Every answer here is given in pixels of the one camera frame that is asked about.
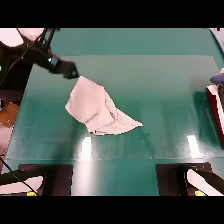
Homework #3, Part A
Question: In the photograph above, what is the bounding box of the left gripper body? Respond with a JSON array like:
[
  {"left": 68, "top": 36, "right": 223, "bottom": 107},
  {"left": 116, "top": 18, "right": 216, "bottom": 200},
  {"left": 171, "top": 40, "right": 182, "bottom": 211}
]
[{"left": 49, "top": 59, "right": 81, "bottom": 80}]

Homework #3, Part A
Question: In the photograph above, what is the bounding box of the pale pink shirt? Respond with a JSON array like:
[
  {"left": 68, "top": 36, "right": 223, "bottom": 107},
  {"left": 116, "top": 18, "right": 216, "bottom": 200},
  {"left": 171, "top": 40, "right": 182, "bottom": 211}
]
[{"left": 64, "top": 75, "right": 144, "bottom": 136}]

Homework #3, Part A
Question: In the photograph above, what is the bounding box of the brown garment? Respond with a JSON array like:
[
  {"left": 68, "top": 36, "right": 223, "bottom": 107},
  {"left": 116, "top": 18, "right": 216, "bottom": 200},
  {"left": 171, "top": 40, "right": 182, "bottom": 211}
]
[{"left": 0, "top": 101, "right": 21, "bottom": 129}]

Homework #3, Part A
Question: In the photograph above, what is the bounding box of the dark blue garment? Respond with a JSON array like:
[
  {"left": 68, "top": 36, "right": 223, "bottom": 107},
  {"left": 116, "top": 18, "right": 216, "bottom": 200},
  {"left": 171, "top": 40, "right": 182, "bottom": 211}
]
[{"left": 209, "top": 73, "right": 224, "bottom": 85}]

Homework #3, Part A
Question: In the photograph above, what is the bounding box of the red garment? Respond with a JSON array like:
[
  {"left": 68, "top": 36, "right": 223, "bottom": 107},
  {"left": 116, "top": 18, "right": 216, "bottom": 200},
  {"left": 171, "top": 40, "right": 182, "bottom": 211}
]
[{"left": 205, "top": 84, "right": 224, "bottom": 148}]

